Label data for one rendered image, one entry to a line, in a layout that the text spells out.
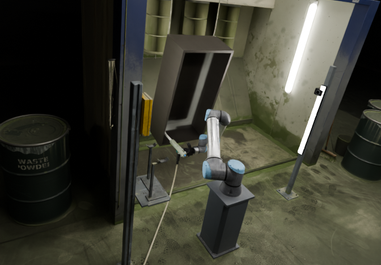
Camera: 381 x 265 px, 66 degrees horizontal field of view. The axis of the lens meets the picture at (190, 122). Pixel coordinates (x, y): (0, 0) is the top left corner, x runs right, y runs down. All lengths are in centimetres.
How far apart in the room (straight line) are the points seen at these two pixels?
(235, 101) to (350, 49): 195
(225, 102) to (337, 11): 206
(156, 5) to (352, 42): 243
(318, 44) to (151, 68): 233
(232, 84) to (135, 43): 313
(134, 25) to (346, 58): 280
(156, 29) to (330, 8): 223
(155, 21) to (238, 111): 214
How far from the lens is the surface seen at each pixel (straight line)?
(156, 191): 225
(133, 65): 228
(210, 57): 344
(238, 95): 519
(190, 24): 424
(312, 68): 445
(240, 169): 246
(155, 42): 404
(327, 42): 434
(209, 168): 243
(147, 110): 183
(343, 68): 420
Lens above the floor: 225
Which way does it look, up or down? 26 degrees down
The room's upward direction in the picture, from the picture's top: 9 degrees clockwise
